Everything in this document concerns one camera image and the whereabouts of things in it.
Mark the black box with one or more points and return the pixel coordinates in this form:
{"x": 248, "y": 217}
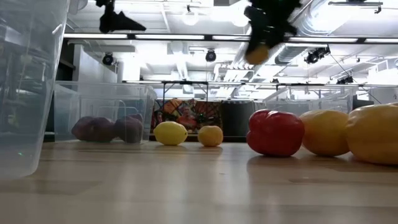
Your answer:
{"x": 237, "y": 119}

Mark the dark red round fruit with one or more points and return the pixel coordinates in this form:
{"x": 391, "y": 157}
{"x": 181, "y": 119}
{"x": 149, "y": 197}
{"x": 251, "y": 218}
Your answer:
{"x": 136, "y": 117}
{"x": 129, "y": 132}
{"x": 104, "y": 130}
{"x": 81, "y": 129}

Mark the silver ventilation duct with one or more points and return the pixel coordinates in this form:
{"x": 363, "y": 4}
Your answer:
{"x": 289, "y": 53}

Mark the overhead light bar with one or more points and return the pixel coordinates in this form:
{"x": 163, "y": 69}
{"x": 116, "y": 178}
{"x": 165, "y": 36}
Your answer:
{"x": 171, "y": 36}

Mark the clear plastic bin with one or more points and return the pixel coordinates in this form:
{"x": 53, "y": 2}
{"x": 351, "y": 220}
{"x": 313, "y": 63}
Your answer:
{"x": 31, "y": 93}
{"x": 311, "y": 99}
{"x": 93, "y": 96}

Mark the orange bell pepper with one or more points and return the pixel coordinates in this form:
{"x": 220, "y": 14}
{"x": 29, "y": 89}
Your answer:
{"x": 325, "y": 133}

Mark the colourful patterned cloth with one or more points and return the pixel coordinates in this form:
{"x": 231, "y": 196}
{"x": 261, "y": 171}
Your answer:
{"x": 174, "y": 107}

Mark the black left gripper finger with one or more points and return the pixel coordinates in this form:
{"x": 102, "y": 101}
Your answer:
{"x": 116, "y": 23}

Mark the black ceiling spotlight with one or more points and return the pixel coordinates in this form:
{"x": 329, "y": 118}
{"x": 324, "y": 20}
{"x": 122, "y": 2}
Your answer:
{"x": 210, "y": 55}
{"x": 315, "y": 55}
{"x": 344, "y": 80}
{"x": 108, "y": 59}

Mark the yellow lemon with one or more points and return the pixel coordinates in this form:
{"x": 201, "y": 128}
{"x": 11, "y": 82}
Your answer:
{"x": 170, "y": 133}
{"x": 210, "y": 136}
{"x": 256, "y": 56}

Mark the red bell pepper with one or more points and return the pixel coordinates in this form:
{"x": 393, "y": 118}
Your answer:
{"x": 275, "y": 133}

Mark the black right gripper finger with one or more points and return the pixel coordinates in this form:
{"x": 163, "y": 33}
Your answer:
{"x": 273, "y": 39}
{"x": 256, "y": 39}

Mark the yellow bell pepper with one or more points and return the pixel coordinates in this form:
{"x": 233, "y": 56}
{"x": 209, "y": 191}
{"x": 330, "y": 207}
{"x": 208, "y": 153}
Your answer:
{"x": 373, "y": 133}

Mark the round white ceiling lamp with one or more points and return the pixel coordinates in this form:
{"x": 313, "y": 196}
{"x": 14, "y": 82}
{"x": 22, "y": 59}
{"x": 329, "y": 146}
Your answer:
{"x": 190, "y": 17}

